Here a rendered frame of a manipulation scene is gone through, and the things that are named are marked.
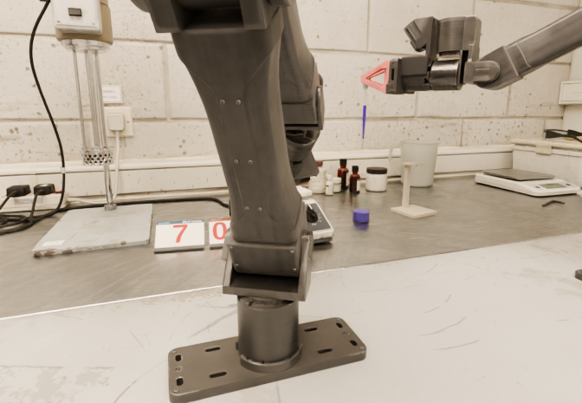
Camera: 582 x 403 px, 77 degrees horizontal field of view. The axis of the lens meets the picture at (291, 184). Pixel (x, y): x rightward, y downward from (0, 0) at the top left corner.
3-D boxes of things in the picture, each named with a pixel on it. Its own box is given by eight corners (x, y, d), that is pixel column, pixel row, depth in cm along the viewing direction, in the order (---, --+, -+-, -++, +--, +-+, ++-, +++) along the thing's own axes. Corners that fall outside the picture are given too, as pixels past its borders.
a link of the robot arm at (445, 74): (425, 52, 69) (465, 49, 65) (435, 55, 74) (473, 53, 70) (423, 90, 71) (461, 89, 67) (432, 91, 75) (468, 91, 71)
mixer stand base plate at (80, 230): (149, 243, 72) (149, 238, 72) (29, 256, 66) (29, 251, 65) (152, 206, 100) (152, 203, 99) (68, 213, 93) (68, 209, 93)
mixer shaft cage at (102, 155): (113, 165, 79) (101, 41, 74) (77, 166, 77) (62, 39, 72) (117, 161, 85) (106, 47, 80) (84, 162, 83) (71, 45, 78)
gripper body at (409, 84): (388, 58, 72) (427, 55, 67) (408, 63, 80) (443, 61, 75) (386, 93, 73) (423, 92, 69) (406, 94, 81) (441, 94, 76)
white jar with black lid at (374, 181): (375, 192, 116) (377, 170, 115) (360, 189, 122) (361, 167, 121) (391, 190, 120) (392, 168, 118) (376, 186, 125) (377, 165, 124)
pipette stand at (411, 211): (436, 214, 93) (441, 163, 90) (414, 218, 89) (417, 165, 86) (412, 206, 99) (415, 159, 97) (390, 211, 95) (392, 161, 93)
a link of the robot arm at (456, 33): (430, 16, 66) (506, 5, 59) (445, 25, 73) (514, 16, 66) (425, 83, 69) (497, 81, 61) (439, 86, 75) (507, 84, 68)
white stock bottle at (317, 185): (305, 191, 119) (305, 159, 117) (320, 189, 121) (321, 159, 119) (312, 194, 114) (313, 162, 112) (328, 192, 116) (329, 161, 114)
